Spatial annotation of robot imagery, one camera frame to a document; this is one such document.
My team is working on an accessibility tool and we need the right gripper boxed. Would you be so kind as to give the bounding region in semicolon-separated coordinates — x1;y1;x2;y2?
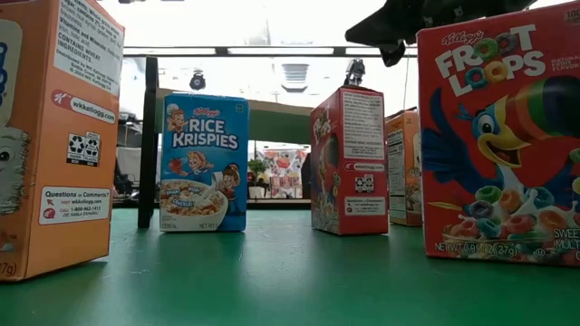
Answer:
344;0;457;68

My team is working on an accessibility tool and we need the red Froot Loops cereal box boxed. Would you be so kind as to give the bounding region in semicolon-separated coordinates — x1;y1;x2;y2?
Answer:
416;1;580;267
310;85;390;236

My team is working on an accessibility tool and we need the orange Mini Wheats cereal box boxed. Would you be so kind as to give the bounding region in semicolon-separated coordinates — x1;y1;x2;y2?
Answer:
0;0;126;283
384;110;423;227

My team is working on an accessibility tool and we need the blue Rice Krispies cereal box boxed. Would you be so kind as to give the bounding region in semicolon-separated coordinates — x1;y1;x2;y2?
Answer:
159;92;250;234

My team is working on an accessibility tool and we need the wooden shelf with black legs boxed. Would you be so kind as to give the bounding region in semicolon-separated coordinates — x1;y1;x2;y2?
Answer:
138;56;418;230

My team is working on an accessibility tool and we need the ceiling air vent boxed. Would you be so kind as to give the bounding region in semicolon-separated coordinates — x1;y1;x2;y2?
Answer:
280;62;310;93

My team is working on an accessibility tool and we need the black aluminium gantry bar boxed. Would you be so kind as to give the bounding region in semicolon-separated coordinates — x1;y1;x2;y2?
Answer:
121;44;418;59

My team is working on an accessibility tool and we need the floral patterned cloth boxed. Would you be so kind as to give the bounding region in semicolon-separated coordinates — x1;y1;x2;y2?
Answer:
265;149;309;199

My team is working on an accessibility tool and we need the potted plant with white pot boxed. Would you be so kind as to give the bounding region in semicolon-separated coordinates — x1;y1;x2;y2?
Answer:
247;158;269;199

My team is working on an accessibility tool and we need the green table mat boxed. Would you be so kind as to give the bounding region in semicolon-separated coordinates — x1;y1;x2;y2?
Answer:
0;207;580;326

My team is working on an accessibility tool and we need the black gantry mounted camera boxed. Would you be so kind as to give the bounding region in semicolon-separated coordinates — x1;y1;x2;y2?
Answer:
343;58;366;87

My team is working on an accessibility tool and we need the black dome ceiling camera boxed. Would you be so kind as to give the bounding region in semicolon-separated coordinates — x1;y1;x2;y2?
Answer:
188;71;208;91

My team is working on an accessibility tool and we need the black metal table frame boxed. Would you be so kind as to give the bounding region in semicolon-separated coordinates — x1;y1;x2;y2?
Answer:
111;198;313;211

